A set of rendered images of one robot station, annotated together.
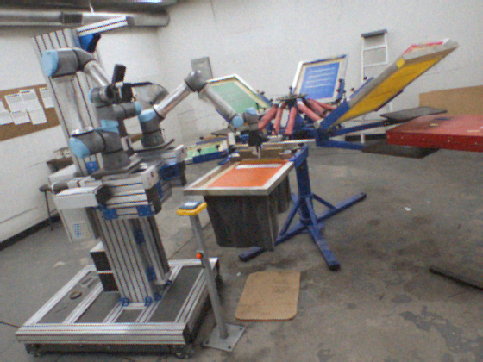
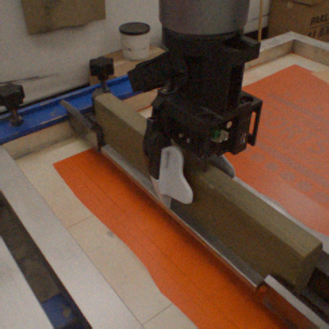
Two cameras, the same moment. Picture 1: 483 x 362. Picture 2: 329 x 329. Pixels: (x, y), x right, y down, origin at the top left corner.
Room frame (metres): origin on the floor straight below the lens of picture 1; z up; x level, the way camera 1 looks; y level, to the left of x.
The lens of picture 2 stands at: (2.89, -0.06, 1.32)
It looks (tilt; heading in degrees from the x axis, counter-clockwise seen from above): 39 degrees down; 202
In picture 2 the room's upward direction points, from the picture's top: straight up
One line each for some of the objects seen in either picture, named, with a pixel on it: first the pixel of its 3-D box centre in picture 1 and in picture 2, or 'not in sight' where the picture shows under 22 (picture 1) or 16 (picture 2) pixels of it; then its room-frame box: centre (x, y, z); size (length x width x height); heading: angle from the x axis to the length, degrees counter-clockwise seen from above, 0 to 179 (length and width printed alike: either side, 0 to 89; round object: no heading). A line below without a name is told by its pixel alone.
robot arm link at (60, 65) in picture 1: (73, 104); not in sight; (1.90, 0.77, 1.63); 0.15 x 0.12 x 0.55; 139
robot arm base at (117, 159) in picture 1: (115, 157); not in sight; (2.00, 0.68, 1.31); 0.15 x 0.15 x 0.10
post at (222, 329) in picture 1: (209, 276); not in sight; (1.94, 0.32, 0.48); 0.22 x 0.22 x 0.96; 61
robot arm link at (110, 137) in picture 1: (107, 137); not in sight; (1.99, 0.68, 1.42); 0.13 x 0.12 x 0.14; 139
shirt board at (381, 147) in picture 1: (354, 145); not in sight; (2.72, -0.92, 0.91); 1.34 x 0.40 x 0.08; 31
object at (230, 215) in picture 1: (237, 220); not in sight; (2.12, 0.08, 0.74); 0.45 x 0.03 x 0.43; 61
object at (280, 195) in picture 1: (280, 204); not in sight; (2.22, -0.22, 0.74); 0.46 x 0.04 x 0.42; 151
